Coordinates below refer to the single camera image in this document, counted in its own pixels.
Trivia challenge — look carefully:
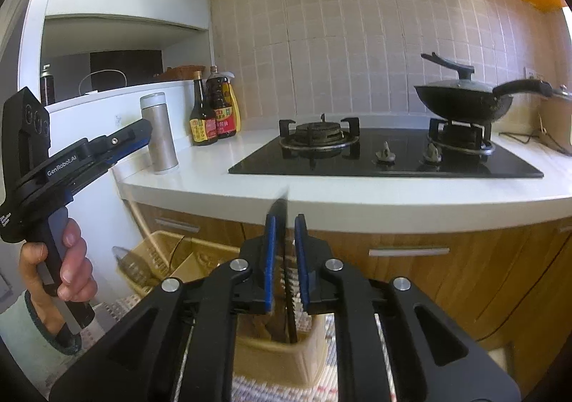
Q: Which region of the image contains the steel thermos bottle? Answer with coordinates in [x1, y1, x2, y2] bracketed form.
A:
[140, 92, 178, 173]

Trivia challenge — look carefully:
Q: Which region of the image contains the soy sauce bottle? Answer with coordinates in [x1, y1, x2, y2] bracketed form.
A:
[189, 71, 218, 146]

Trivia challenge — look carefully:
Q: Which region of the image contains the black plastic spoon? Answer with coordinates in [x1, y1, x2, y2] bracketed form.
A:
[265, 190, 298, 344]

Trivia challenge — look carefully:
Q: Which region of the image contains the black power cable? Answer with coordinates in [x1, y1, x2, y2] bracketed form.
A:
[497, 112, 572, 157]

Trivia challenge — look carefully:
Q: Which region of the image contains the person's left hand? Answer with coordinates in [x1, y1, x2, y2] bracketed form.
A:
[19, 214, 98, 337]

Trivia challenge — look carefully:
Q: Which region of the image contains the yellow label sauce bottle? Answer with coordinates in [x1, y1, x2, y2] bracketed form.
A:
[206, 65, 241, 138]

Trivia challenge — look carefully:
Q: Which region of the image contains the black gas stove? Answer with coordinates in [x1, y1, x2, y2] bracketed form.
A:
[229, 116, 544, 179]

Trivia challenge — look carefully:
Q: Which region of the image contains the black wok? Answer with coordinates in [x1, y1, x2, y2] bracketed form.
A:
[415, 52, 554, 126]

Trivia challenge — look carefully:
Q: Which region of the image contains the clear plastic spoon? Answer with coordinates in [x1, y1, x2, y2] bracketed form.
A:
[112, 246, 159, 294]

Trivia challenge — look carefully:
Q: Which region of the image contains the yellow plastic utensil basket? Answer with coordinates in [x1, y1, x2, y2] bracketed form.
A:
[131, 231, 329, 389]

